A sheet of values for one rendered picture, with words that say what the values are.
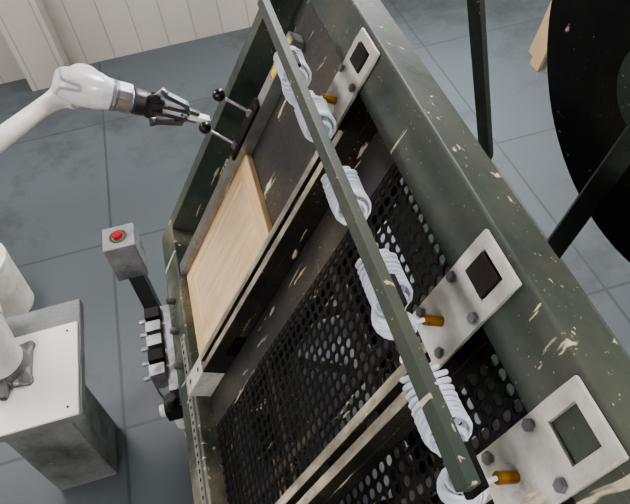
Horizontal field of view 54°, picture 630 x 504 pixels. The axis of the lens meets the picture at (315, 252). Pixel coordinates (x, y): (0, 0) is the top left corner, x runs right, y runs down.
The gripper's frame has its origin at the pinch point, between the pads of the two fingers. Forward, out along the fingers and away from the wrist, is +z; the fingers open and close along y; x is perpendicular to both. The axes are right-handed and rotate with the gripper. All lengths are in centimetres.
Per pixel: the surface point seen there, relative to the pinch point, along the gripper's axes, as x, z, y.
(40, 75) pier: -287, -26, 175
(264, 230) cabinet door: 44.5, 13.7, 2.0
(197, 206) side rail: -11.6, 16.5, 44.4
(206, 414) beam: 68, 13, 57
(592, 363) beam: 133, 8, -63
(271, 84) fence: 12.4, 11.6, -23.7
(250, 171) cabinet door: 20.8, 13.7, 0.7
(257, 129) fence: 12.4, 13.7, -8.6
